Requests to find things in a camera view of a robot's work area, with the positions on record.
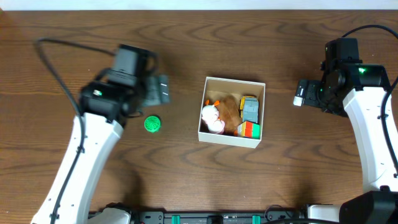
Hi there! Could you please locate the right black cable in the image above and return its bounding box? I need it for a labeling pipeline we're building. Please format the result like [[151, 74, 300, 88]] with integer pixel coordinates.
[[341, 24, 398, 178]]

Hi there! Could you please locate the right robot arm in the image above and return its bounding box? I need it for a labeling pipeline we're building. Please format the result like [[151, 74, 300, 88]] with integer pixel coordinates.
[[293, 37, 397, 223]]

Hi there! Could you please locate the black cable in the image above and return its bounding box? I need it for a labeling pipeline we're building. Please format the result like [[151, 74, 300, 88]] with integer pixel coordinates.
[[341, 24, 398, 178], [33, 37, 118, 224]]

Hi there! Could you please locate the yellow grey toy truck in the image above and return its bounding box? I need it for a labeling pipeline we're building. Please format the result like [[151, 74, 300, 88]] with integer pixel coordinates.
[[239, 96, 259, 123]]

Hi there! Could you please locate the green round plastic toy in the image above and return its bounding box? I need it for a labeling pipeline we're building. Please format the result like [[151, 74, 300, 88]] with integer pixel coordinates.
[[144, 115, 162, 133]]

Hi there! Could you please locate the colourful puzzle cube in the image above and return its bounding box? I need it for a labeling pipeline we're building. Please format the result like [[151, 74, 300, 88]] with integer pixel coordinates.
[[234, 121, 260, 139]]

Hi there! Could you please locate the left black cable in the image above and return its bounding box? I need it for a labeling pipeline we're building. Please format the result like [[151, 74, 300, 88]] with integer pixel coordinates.
[[33, 37, 118, 224]]

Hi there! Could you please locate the pink white plush toy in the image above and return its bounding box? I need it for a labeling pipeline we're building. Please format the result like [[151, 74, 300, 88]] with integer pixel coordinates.
[[201, 100, 225, 134]]

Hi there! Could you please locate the brown plush toy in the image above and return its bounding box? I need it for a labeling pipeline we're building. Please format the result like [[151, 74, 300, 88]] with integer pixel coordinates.
[[216, 95, 243, 136]]

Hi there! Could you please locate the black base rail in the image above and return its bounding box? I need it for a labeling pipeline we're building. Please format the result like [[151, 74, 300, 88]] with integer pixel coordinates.
[[88, 203, 306, 224]]

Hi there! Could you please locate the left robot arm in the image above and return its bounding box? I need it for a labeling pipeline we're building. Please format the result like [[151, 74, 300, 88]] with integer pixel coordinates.
[[32, 44, 169, 223]]

